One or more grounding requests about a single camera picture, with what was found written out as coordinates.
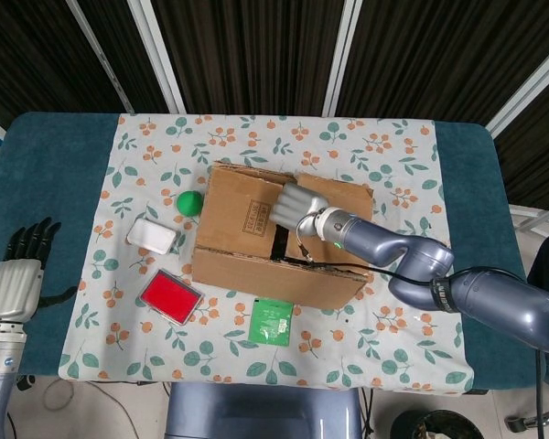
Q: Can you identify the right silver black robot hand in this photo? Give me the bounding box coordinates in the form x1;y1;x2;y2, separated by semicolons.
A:
268;181;329;230

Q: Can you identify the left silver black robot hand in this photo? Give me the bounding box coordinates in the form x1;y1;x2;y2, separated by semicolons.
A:
0;217;80;322

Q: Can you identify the brown cardboard box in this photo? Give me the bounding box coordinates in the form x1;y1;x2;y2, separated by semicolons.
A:
190;160;375;311

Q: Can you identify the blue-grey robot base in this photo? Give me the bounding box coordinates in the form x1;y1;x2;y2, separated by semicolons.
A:
164;381;365;439

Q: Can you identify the green ball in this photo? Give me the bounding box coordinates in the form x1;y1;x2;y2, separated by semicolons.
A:
177;189;204;219

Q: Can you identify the teal table cover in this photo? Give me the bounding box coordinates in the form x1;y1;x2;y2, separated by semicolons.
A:
0;112;548;390

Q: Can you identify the green foil sachet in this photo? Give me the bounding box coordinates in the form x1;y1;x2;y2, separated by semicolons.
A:
248;296;295;345

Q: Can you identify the white plastic case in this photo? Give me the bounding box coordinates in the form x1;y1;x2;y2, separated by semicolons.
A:
125;218;178;255

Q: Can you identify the red ink pad case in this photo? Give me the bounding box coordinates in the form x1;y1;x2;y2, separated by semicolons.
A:
136;268;206;327

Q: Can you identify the floral print tablecloth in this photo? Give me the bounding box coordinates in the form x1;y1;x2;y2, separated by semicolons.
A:
57;112;475;395

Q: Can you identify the white metal rack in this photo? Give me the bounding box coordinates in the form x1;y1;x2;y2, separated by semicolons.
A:
507;203;549;230

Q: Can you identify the black round bin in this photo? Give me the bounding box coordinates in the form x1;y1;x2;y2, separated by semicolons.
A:
393;409;481;439

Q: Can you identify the metal chair base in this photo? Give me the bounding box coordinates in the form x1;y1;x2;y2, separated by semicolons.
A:
506;405;549;434

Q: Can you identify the black right hand cable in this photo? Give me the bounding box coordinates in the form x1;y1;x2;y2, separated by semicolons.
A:
295;226;548;439

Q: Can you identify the wide white frame post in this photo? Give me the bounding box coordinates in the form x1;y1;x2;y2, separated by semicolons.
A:
322;0;363;116
126;0;188;114
484;45;549;138

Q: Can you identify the thin white frame bar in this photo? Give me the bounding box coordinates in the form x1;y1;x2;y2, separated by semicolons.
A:
66;0;136;114

